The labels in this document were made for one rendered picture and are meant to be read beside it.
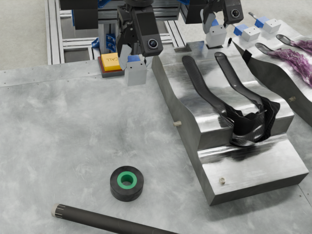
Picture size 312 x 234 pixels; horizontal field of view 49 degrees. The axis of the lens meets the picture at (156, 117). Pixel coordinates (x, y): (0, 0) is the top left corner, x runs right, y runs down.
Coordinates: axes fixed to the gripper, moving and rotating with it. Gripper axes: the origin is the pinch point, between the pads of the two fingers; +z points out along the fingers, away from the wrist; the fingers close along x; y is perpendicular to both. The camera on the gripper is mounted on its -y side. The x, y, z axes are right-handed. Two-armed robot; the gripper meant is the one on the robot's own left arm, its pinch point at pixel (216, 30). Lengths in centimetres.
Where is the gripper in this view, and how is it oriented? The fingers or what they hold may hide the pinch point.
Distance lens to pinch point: 108.8
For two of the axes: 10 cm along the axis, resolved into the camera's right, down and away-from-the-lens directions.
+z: -0.1, 4.9, 8.7
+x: -9.6, 2.4, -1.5
